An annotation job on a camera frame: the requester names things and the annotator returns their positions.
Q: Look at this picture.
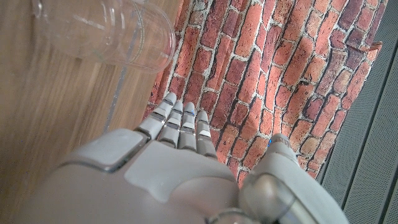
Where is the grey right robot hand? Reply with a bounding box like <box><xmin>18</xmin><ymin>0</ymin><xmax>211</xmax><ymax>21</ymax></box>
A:
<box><xmin>12</xmin><ymin>91</ymin><xmax>351</xmax><ymax>224</ymax></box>

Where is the printed red brick backdrop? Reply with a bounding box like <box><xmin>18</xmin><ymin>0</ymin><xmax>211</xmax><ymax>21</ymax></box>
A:
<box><xmin>142</xmin><ymin>0</ymin><xmax>389</xmax><ymax>187</ymax></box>

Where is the clear plastic cup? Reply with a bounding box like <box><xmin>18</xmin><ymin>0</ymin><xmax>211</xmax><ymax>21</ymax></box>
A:
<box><xmin>30</xmin><ymin>0</ymin><xmax>177</xmax><ymax>75</ymax></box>

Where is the grey perforated panel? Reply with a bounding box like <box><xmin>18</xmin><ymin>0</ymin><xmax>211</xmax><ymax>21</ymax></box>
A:
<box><xmin>315</xmin><ymin>0</ymin><xmax>398</xmax><ymax>224</ymax></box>

